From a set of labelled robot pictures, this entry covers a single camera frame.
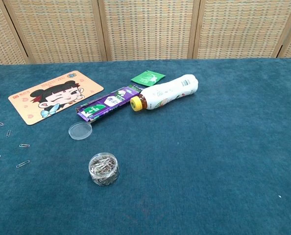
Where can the clear jar of paperclips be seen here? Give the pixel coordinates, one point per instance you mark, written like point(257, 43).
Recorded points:
point(104, 171)

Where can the white bottle yellow cap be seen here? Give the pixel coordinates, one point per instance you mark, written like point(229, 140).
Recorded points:
point(170, 91)

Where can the green foil sachet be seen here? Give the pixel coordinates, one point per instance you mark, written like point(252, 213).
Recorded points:
point(148, 78)

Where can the purple flat carton box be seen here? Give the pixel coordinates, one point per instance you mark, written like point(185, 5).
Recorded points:
point(106, 102)

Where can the clear round plastic lid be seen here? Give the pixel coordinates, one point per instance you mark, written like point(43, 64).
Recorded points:
point(80, 131)

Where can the blue table cloth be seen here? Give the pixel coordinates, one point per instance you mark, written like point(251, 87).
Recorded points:
point(209, 147)

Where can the woven rattan folding screen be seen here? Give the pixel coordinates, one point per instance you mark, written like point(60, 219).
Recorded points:
point(148, 29)

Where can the orange cartoon girl pad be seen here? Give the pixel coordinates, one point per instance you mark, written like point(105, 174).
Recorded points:
point(62, 85)

